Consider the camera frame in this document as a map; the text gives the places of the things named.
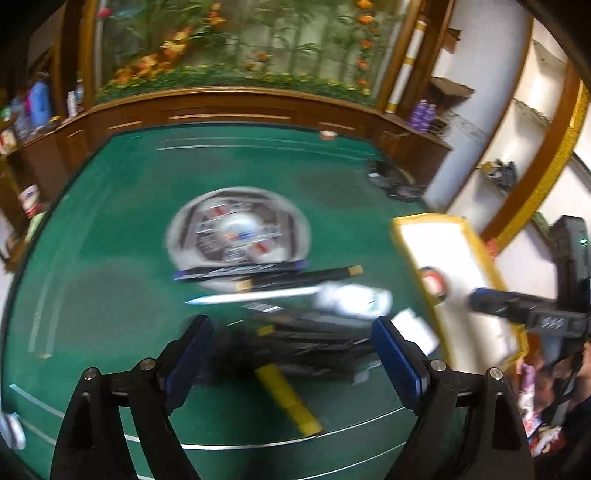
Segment white plastic cup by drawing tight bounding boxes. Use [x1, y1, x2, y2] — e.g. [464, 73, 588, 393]
[0, 410, 27, 450]

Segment white gold pillar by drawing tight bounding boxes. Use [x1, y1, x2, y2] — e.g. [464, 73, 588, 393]
[385, 18, 429, 116]

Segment colourful printed cloth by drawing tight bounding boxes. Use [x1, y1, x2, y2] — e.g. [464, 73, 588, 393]
[518, 355, 568, 459]

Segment white jar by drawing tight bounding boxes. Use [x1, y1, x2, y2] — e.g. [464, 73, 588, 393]
[17, 184, 43, 217]

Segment white pen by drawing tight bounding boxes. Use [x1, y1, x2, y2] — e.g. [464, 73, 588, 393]
[184, 285, 324, 308]

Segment yellow black tool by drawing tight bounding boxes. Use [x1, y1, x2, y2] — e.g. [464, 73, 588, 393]
[479, 159, 518, 191]

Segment pile of black pens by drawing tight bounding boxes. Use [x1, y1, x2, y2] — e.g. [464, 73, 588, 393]
[215, 308, 386, 377]

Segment white card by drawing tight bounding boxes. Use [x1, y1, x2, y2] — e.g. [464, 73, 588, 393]
[392, 308, 440, 357]

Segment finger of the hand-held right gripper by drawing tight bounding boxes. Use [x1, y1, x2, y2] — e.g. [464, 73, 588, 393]
[468, 287, 561, 325]

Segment blue jug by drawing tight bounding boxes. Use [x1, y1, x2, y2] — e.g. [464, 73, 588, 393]
[27, 78, 51, 130]

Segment wooden shelf unit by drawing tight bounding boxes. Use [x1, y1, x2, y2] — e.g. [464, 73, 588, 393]
[0, 0, 95, 278]

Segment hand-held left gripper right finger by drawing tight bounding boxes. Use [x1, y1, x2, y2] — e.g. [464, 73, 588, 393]
[372, 316, 535, 480]

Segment black flat case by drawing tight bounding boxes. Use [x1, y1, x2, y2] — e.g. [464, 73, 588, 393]
[367, 161, 423, 202]

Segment floral painted screen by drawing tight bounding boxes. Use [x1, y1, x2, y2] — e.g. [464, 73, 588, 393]
[95, 0, 414, 109]

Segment yellow marker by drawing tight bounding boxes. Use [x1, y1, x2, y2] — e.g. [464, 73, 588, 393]
[255, 364, 324, 437]

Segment wire basket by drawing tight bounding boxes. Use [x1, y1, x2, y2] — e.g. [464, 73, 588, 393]
[427, 115, 452, 138]

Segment round table control panel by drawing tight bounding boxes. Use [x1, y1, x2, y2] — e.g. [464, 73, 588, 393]
[166, 186, 313, 292]

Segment black marker purple caps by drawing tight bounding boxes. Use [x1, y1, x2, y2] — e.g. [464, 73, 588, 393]
[173, 259, 309, 283]

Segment black marker cream cap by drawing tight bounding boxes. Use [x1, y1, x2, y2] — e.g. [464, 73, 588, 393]
[235, 264, 364, 292]

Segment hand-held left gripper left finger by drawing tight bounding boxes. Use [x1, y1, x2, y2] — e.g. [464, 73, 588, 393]
[50, 315, 215, 480]

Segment white tray yellow rim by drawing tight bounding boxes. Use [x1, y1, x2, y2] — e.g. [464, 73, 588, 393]
[390, 213, 529, 366]

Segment white green packet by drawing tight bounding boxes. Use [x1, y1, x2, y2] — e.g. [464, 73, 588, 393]
[313, 282, 394, 320]

